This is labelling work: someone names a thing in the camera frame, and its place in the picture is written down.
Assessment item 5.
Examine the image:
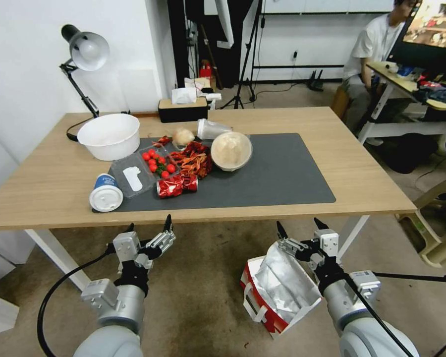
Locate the red white food delivery bag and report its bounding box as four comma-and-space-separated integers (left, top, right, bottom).
239, 242, 323, 340

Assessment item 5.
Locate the round lidded food container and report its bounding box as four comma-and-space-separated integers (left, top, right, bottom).
210, 131, 253, 173

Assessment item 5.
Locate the black bag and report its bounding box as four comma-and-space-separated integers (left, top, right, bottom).
385, 133, 446, 175

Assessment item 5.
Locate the blue paper cup white lid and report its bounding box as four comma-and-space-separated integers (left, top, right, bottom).
89, 172, 124, 213

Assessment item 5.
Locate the clear plastic tray lid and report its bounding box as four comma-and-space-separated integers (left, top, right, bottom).
108, 155, 160, 200

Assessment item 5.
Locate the crushed red can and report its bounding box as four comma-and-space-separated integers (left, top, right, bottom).
181, 173, 200, 194
156, 175, 185, 200

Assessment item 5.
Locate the wooden table with white legs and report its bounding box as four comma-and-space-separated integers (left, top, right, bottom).
0, 107, 419, 295

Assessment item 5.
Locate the dark grey desk mat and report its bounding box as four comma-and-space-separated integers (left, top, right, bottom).
92, 132, 336, 213

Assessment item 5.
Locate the clear tray of cherry tomatoes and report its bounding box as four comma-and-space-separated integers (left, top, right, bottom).
139, 145, 182, 182

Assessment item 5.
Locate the white plastic bowl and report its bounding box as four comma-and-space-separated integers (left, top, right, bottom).
77, 113, 141, 162

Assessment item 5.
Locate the crumpled pale tissue ball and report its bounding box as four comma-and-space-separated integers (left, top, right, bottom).
172, 126, 195, 146

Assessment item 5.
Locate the beige plastic stool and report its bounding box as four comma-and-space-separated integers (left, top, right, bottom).
395, 175, 446, 269

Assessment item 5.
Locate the clear plastic cup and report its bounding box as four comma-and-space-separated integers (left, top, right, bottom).
197, 118, 234, 140

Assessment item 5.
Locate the black tissue box wooden lid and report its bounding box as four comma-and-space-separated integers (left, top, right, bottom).
158, 98, 209, 124

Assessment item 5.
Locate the black wifi router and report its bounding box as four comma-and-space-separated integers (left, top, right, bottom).
305, 69, 325, 93

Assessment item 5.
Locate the cardboard box with papers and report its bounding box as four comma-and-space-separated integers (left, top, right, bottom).
184, 76, 218, 94

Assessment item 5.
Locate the black tripod stand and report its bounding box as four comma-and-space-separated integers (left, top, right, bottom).
220, 0, 265, 111

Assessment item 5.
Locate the person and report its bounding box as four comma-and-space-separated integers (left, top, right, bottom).
342, 0, 423, 146

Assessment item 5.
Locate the silver black desk lamp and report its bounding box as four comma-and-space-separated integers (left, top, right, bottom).
58, 24, 111, 142

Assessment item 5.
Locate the large monitor screen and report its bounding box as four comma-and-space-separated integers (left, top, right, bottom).
386, 0, 446, 73

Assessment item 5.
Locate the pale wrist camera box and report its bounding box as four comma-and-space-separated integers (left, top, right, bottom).
112, 231, 141, 263
314, 229, 340, 258

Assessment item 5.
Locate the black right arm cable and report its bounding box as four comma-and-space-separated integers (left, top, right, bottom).
340, 273, 415, 357

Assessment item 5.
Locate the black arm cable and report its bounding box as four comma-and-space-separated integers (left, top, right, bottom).
340, 273, 415, 357
36, 242, 120, 357

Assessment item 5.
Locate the black horizontal cable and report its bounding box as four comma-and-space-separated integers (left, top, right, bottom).
373, 272, 446, 286

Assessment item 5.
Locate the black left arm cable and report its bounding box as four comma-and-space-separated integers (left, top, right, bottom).
36, 242, 120, 357

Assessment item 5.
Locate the pale desk with white frame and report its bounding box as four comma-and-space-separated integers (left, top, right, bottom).
356, 61, 446, 146

